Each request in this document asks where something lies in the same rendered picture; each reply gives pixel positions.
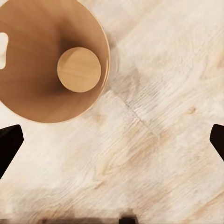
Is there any trash can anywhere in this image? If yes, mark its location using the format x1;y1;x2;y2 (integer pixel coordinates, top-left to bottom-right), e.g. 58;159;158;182
0;0;111;125

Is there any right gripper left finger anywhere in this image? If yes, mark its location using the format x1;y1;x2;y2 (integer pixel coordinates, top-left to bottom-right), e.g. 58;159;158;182
0;124;24;179

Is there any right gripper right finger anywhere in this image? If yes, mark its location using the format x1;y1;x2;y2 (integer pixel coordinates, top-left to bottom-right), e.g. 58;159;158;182
210;124;224;160

